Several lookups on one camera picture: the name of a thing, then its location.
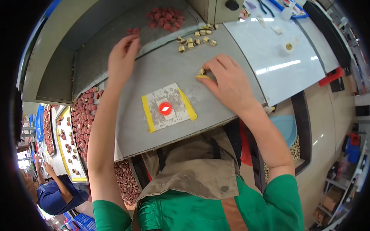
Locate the person's right hand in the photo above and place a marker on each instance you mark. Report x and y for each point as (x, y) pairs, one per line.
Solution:
(231, 83)

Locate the person's left hand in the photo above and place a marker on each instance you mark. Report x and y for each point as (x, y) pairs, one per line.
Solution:
(120, 62)

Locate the yellow tape piece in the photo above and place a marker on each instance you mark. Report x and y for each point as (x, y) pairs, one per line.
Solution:
(203, 77)

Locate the small beige coil part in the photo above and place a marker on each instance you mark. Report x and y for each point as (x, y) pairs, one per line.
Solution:
(202, 71)

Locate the red round part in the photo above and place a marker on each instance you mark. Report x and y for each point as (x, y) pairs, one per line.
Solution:
(135, 30)
(129, 30)

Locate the group of beige coil parts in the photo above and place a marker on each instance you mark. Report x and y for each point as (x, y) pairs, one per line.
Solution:
(196, 39)

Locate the pile of red round parts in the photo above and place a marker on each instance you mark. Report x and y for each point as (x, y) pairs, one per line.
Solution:
(166, 18)

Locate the red glowing light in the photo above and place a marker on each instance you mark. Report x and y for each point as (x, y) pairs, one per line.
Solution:
(165, 108)

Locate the red plastic container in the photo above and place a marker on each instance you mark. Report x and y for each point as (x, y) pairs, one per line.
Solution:
(247, 147)

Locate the taped pad with yellow edges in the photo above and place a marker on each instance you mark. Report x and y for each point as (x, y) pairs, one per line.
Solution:
(162, 114)

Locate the large heap of red parts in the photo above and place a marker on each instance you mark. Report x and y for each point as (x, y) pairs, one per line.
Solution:
(85, 121)

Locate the white scrap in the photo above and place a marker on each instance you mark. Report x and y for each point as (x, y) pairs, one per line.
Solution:
(277, 29)
(261, 20)

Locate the light blue plastic bin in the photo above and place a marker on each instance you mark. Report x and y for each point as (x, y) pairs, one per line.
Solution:
(284, 130)

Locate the grey machine box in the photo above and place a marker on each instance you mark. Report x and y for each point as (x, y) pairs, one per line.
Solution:
(214, 10)

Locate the black knob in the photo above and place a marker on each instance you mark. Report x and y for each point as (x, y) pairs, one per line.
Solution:
(232, 4)

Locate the black framed bin of parts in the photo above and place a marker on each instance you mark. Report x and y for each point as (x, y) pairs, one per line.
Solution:
(302, 135)

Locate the white plastic bottle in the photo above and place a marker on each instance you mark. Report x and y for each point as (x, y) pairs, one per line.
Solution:
(287, 11)

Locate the blue tray with tools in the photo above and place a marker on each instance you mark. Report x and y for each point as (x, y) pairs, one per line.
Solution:
(297, 13)

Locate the narrow tray of red parts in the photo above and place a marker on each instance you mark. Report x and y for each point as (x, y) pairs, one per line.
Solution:
(48, 130)

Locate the white tray with yellow edges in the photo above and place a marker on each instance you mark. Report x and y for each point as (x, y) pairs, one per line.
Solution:
(69, 147)

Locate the blue crates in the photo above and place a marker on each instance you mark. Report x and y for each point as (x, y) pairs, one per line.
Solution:
(39, 122)

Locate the black block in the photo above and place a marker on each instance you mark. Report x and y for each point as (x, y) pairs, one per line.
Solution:
(337, 85)

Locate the person's body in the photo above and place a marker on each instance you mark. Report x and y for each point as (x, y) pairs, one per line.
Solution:
(199, 199)

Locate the small heap of red parts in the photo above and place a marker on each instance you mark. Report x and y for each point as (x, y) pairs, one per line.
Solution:
(127, 182)

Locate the storage shelf with boxes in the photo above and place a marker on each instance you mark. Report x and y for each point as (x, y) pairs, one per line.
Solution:
(342, 184)

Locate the blue printed box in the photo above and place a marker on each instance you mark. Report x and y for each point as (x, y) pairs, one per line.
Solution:
(82, 223)

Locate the red bracket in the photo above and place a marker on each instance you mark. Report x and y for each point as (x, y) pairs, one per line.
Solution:
(331, 76)

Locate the black rail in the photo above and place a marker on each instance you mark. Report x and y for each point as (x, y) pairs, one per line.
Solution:
(329, 31)

